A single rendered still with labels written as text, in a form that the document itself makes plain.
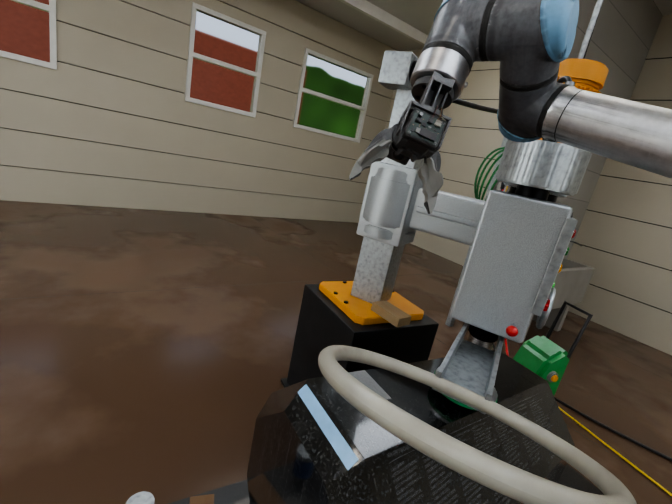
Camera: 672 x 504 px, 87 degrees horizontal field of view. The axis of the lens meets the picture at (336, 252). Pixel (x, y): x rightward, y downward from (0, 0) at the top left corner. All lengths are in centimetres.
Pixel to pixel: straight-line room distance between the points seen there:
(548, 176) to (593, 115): 42
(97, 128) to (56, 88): 65
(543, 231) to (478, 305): 28
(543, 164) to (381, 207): 96
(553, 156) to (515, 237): 23
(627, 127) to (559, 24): 18
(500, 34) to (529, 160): 50
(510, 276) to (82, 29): 637
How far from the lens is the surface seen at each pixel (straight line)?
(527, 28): 68
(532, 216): 113
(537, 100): 74
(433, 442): 45
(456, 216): 184
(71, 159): 672
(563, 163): 112
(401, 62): 192
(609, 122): 70
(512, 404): 157
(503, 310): 119
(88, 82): 667
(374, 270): 201
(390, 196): 185
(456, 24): 70
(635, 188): 619
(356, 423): 114
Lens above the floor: 156
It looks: 15 degrees down
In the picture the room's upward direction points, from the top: 12 degrees clockwise
